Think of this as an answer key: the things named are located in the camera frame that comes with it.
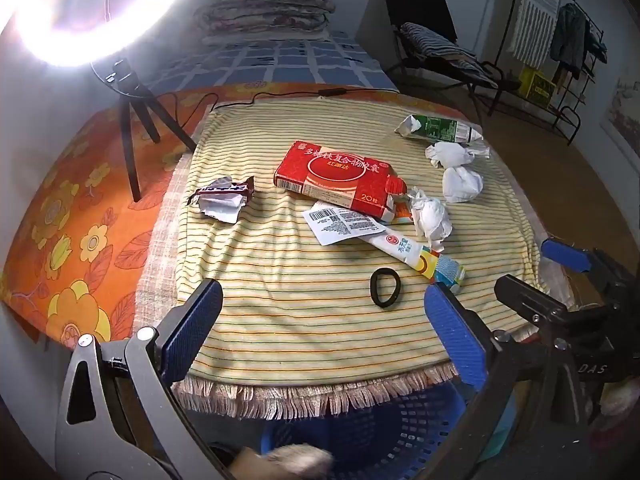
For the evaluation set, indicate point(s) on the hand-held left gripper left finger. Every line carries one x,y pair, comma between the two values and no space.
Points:
192,327

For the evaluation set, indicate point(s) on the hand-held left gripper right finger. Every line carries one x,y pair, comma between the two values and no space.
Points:
457,332

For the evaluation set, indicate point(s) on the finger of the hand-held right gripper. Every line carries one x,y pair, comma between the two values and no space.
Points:
565,256
525,300

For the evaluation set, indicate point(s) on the long white stick packet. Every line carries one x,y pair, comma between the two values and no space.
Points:
410,255

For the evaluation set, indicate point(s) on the white tissue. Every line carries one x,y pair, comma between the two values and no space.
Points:
462,185
452,154
430,217

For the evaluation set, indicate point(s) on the blue plastic basket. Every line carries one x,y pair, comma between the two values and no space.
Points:
390,435

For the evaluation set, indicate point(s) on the torn brown candy wrapper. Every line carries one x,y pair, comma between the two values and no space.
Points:
222,200

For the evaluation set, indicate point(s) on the white barcode sachet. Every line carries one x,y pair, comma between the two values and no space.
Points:
342,222

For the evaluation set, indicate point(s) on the red cardboard box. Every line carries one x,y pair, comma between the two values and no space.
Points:
335,177

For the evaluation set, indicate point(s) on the teal cloth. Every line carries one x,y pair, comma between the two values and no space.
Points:
502,420

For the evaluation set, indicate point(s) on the yellow striped cloth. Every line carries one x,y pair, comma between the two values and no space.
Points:
300,290

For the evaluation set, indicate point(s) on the black clothes rack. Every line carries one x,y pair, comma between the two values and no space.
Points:
570,120

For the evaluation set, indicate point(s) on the orange floral blanket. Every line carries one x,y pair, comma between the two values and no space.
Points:
75,210

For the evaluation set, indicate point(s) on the blurred beige object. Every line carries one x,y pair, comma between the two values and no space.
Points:
295,462

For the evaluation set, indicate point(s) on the yellow crate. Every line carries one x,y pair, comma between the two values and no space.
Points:
535,87

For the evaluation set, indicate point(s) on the green milk carton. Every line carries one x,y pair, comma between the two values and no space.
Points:
440,129

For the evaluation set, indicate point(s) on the dark hanging jacket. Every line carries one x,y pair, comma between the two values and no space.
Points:
572,40

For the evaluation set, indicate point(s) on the striped hanging towel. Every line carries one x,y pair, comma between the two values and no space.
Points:
535,15

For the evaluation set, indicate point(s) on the striped chair cushion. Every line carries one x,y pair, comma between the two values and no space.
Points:
440,47

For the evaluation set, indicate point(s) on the blue checkered bedsheet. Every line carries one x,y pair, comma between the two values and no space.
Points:
280,60

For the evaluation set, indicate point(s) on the black folding chair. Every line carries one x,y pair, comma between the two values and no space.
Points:
417,2

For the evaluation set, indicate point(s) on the folded floral quilt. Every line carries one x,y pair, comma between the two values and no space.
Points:
265,10

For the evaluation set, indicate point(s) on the wall poster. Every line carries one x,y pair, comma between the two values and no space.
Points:
625,115

